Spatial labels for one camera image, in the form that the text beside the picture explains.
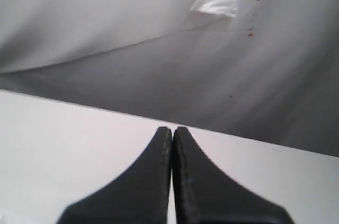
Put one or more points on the grey backdrop cloth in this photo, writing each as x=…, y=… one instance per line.
x=260, y=69

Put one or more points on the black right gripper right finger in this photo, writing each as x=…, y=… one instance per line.
x=203, y=193

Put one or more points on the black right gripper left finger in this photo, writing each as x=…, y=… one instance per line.
x=139, y=195

